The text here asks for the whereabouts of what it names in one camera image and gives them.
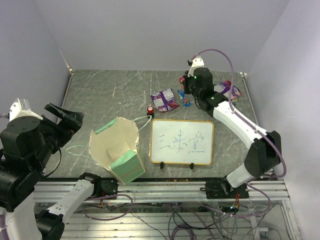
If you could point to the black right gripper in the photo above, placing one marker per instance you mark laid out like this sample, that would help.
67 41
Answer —
187 78

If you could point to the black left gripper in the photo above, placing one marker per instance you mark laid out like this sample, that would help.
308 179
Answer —
71 121

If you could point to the blue small snack packet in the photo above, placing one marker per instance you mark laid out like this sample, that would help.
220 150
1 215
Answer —
184 98

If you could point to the red snack packet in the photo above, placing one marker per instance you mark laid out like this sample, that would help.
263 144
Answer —
182 82

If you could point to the purple snack packet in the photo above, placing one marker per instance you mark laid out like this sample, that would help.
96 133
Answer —
164 101
224 88

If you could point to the green printed paper bag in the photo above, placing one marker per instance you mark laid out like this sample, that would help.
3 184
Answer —
115 147

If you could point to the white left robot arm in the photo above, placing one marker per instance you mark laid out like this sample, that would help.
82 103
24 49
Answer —
28 142

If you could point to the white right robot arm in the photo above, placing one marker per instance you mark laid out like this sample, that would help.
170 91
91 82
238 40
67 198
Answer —
264 148

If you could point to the yellow-framed small whiteboard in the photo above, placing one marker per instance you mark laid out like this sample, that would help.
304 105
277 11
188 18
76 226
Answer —
181 142

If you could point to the aluminium rail frame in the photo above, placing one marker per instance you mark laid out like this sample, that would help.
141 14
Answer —
173 190

